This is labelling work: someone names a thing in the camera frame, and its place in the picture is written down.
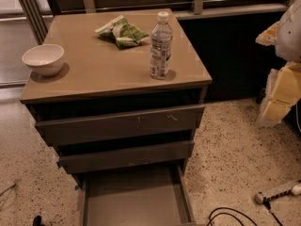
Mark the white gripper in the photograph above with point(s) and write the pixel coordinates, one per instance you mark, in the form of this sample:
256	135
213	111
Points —
290	35

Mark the clear plastic water bottle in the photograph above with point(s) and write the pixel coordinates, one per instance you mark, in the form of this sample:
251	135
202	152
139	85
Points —
160	46

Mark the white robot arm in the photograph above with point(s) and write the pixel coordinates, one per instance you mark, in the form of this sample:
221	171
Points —
288	38

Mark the top grey drawer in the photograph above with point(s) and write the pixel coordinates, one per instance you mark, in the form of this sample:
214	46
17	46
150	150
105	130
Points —
119	125

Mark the grey drawer cabinet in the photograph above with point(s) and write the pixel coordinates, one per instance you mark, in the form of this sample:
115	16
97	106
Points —
99	79

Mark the middle grey drawer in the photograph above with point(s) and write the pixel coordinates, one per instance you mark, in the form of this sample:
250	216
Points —
83	163

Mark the open bottom grey drawer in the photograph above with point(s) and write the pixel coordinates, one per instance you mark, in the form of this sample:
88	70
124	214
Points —
149	195

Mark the white power strip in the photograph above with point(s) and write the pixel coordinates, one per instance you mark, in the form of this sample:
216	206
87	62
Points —
292	187

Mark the green snack bag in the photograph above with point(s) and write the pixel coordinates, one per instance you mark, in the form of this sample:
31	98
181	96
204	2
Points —
123	34

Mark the white ceramic bowl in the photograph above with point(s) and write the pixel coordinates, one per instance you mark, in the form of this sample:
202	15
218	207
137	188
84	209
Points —
46	59

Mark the black object bottom left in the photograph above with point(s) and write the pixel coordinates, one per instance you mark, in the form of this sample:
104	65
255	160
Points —
37	221

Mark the grey rod on floor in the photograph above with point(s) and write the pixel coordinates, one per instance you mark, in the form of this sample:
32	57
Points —
3	191

